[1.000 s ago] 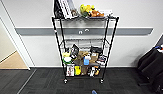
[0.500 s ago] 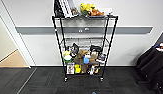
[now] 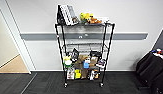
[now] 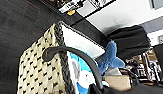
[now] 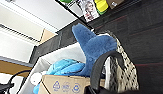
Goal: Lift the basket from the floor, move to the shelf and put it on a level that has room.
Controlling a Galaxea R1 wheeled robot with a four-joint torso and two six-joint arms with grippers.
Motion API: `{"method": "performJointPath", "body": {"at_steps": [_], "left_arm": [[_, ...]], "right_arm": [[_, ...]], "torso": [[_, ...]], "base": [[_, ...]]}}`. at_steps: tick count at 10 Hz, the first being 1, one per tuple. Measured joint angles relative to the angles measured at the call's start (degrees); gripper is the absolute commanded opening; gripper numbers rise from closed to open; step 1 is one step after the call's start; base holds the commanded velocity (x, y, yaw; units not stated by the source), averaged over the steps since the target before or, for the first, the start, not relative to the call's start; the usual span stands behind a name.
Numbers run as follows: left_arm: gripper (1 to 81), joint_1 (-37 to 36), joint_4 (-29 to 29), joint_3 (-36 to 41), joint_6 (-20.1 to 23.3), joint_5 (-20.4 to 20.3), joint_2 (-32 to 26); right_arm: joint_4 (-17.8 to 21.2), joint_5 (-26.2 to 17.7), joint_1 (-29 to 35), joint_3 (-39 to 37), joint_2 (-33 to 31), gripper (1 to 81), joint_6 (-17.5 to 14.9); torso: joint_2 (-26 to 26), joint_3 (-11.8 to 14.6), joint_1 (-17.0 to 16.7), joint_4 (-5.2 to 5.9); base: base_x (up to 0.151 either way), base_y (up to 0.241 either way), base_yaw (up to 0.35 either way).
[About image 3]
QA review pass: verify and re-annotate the white box with red print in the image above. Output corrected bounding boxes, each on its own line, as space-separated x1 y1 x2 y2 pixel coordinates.
66 68 76 81

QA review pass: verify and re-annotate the black packet with print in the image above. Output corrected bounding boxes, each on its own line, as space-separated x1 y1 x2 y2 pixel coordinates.
95 59 107 70

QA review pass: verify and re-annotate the black chair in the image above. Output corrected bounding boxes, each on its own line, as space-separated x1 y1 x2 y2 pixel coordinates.
134 48 163 92

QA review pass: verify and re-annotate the black glossy bag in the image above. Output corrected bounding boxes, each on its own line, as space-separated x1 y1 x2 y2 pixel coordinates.
70 48 80 63

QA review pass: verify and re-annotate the long grey wall band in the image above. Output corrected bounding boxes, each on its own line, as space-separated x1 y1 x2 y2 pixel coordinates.
20 31 149 42

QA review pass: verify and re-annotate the small yellow packet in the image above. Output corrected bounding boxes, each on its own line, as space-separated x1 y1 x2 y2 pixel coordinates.
94 72 101 80

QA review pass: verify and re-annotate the small brown cardboard box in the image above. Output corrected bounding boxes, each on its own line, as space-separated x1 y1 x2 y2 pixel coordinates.
90 56 99 66

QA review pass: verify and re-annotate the flat white box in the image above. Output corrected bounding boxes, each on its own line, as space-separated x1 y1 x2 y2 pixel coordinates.
96 16 111 24

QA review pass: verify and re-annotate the tall brown box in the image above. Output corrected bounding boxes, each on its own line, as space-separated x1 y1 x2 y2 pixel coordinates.
80 68 89 80

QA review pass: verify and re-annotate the orange plush toy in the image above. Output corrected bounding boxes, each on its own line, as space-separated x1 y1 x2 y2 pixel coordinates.
86 16 103 25

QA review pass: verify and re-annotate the black wire shelf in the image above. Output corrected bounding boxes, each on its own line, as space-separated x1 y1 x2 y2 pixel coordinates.
54 21 117 89

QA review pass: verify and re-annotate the large grey printed box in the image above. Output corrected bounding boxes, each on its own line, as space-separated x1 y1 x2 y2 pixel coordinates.
67 4 80 25

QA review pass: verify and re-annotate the yellow bottle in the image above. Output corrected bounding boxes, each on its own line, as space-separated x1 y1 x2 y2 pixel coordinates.
74 69 82 80

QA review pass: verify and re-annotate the white door frame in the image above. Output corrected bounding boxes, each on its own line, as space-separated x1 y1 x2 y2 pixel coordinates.
0 0 37 75

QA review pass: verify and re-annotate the yellow plush toy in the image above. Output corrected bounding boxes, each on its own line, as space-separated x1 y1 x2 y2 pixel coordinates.
79 12 95 23

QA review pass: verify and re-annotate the black and white box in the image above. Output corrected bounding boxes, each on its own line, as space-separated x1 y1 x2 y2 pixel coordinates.
87 69 98 81

